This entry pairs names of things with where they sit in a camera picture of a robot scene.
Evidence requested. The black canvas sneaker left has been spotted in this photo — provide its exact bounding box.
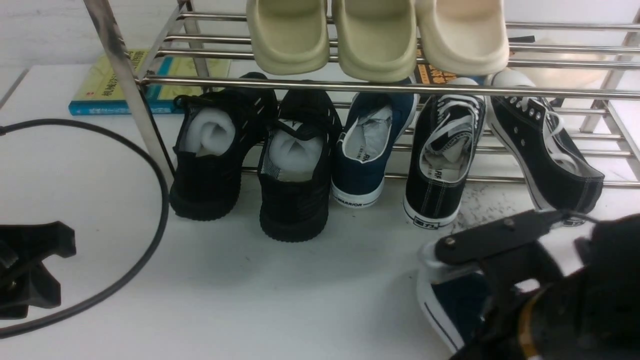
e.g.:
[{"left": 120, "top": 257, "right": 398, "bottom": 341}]
[{"left": 402, "top": 93, "right": 488, "bottom": 230}]

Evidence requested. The black mesh sneaker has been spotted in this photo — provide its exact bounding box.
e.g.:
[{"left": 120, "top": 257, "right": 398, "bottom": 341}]
[
  {"left": 169, "top": 87, "right": 278, "bottom": 221},
  {"left": 257, "top": 89, "right": 343, "bottom": 243}
]

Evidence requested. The blue and yellow book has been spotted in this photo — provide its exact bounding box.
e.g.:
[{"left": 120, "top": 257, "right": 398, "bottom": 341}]
[{"left": 68, "top": 55, "right": 202, "bottom": 116}]

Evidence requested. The olive green slipper right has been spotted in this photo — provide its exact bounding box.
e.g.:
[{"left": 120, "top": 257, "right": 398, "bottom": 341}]
[{"left": 331, "top": 0, "right": 418, "bottom": 84}]

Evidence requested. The black cable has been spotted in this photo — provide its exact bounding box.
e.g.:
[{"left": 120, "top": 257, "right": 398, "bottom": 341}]
[{"left": 0, "top": 118, "right": 170, "bottom": 339}]

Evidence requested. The olive green slipper left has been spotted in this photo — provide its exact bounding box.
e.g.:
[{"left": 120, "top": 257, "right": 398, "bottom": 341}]
[{"left": 246, "top": 0, "right": 330, "bottom": 76}]

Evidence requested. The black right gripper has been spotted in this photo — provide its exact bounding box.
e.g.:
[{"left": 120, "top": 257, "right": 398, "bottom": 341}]
[{"left": 434, "top": 210, "right": 639, "bottom": 360}]

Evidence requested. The olive green slipper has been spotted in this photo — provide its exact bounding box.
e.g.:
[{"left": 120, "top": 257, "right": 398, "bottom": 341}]
[
  {"left": 331, "top": 0, "right": 418, "bottom": 84},
  {"left": 246, "top": 0, "right": 330, "bottom": 76}
]

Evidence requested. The cream slipper left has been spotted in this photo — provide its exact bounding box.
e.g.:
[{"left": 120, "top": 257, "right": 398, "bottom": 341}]
[{"left": 414, "top": 0, "right": 510, "bottom": 76}]

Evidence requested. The navy canvas shoe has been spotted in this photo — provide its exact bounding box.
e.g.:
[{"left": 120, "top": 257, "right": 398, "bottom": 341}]
[
  {"left": 331, "top": 92, "right": 419, "bottom": 208},
  {"left": 416, "top": 220, "right": 596, "bottom": 355}
]

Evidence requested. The stainless steel shoe rack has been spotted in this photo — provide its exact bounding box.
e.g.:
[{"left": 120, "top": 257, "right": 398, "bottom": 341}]
[{"left": 84, "top": 0, "right": 639, "bottom": 181}]

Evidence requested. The black canvas sneaker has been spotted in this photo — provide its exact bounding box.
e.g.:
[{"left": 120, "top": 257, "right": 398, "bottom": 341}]
[
  {"left": 402, "top": 93, "right": 488, "bottom": 230},
  {"left": 486, "top": 95, "right": 605, "bottom": 214}
]

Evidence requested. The black canvas sneaker right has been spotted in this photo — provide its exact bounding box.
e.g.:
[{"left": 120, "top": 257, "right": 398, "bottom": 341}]
[{"left": 486, "top": 95, "right": 605, "bottom": 214}]

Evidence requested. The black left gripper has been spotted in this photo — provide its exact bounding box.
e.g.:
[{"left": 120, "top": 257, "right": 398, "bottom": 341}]
[{"left": 0, "top": 221, "right": 77, "bottom": 320}]

